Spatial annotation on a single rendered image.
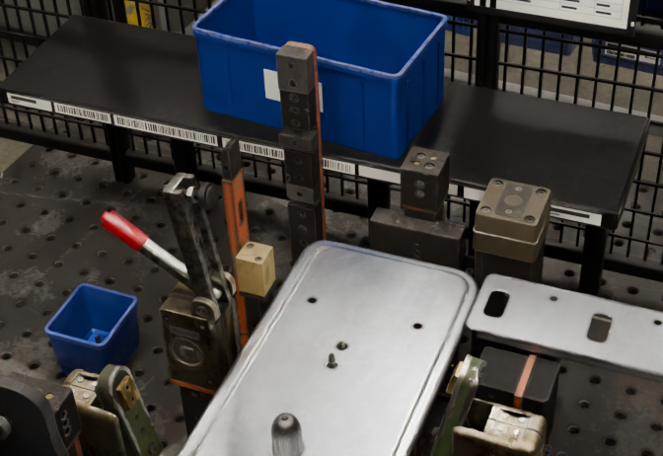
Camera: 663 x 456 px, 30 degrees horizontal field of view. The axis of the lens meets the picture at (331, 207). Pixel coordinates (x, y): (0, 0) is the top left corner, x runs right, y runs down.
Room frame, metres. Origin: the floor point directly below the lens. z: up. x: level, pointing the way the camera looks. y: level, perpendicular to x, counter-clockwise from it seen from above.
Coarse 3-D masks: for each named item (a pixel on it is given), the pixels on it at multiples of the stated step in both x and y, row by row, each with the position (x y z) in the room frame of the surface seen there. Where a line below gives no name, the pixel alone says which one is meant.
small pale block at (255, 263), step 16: (240, 256) 1.07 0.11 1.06; (256, 256) 1.07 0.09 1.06; (272, 256) 1.08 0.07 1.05; (240, 272) 1.07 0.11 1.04; (256, 272) 1.06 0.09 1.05; (272, 272) 1.08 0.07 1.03; (240, 288) 1.07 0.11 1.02; (256, 288) 1.06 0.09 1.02; (272, 288) 1.08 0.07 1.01; (256, 304) 1.07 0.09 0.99; (256, 320) 1.07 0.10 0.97
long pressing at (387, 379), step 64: (320, 256) 1.14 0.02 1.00; (384, 256) 1.14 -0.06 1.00; (320, 320) 1.03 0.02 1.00; (384, 320) 1.02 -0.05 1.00; (448, 320) 1.02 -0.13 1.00; (256, 384) 0.93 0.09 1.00; (320, 384) 0.93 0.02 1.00; (384, 384) 0.92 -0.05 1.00; (192, 448) 0.84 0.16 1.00; (256, 448) 0.84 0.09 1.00; (320, 448) 0.84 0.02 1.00; (384, 448) 0.83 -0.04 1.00
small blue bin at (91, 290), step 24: (96, 288) 1.33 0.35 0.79; (72, 312) 1.31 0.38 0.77; (96, 312) 1.34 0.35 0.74; (120, 312) 1.32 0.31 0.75; (48, 336) 1.25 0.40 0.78; (72, 336) 1.30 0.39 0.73; (96, 336) 1.32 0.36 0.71; (120, 336) 1.26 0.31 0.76; (72, 360) 1.24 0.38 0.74; (96, 360) 1.22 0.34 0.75; (120, 360) 1.25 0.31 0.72
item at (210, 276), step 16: (176, 176) 1.03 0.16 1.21; (192, 176) 1.03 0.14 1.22; (160, 192) 1.03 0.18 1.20; (176, 192) 1.00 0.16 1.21; (192, 192) 1.01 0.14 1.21; (208, 192) 1.00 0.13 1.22; (176, 208) 1.00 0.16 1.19; (192, 208) 1.03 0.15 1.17; (208, 208) 1.00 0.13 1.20; (176, 224) 1.00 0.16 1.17; (192, 224) 1.00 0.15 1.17; (208, 224) 1.03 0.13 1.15; (192, 240) 1.00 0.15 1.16; (208, 240) 1.02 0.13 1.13; (192, 256) 1.00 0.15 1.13; (208, 256) 1.02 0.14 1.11; (192, 272) 1.00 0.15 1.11; (208, 272) 1.02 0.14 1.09; (192, 288) 1.00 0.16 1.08; (208, 288) 0.99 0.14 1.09; (224, 288) 1.02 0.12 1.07
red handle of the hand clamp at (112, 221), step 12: (108, 216) 1.05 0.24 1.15; (120, 216) 1.06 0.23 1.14; (108, 228) 1.05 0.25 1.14; (120, 228) 1.05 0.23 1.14; (132, 228) 1.05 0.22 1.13; (120, 240) 1.04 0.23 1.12; (132, 240) 1.04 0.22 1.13; (144, 240) 1.04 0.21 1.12; (144, 252) 1.03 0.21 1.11; (156, 252) 1.03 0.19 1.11; (168, 252) 1.04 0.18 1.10; (156, 264) 1.03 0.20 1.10; (168, 264) 1.02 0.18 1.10; (180, 264) 1.03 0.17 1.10; (180, 276) 1.02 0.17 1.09; (216, 288) 1.01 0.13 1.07
